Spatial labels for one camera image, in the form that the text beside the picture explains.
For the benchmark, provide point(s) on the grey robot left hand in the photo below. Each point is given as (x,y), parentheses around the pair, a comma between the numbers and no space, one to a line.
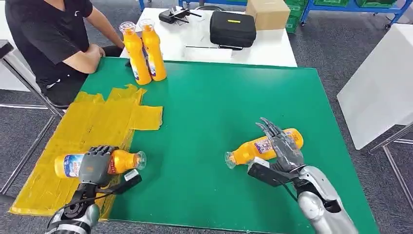
(95,166)

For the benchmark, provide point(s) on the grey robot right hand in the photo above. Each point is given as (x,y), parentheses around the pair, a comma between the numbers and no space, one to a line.
(287,155)

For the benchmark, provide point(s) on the person's right hand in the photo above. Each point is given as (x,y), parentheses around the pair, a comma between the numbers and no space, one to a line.
(98,51)

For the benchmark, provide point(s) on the orange drink bottle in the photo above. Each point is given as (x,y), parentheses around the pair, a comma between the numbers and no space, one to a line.
(69,166)
(154,51)
(137,55)
(248,153)

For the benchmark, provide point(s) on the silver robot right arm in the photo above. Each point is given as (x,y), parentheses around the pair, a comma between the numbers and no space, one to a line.
(322,206)

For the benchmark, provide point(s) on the yellow taped sheet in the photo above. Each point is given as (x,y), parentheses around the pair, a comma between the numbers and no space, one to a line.
(87,129)

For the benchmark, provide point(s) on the person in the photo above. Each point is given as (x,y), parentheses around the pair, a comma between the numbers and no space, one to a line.
(48,35)

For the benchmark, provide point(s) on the black remote controller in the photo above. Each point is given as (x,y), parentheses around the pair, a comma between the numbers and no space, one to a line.
(171,15)

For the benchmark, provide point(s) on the green table mat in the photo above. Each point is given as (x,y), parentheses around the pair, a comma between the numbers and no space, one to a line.
(219,103)

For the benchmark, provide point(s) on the thin black rod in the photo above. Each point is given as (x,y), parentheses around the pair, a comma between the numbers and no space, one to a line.
(209,47)

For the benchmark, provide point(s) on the blue metal rack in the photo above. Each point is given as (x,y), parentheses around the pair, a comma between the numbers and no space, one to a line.
(209,1)
(353,7)

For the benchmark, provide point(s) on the black zip carry case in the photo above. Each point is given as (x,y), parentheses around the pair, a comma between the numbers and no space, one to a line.
(232,30)

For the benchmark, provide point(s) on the green plastic crate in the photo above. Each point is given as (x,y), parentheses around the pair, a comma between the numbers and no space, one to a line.
(330,2)
(376,3)
(293,17)

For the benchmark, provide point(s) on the cardboard box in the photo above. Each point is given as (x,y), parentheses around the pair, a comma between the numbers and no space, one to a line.
(269,14)

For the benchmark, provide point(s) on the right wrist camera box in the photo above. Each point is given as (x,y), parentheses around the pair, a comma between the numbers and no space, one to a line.
(264,174)

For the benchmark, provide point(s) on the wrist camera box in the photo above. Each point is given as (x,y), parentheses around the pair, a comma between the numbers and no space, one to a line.
(264,174)
(129,182)

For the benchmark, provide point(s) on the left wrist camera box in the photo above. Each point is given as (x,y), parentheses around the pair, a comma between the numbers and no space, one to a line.
(129,182)

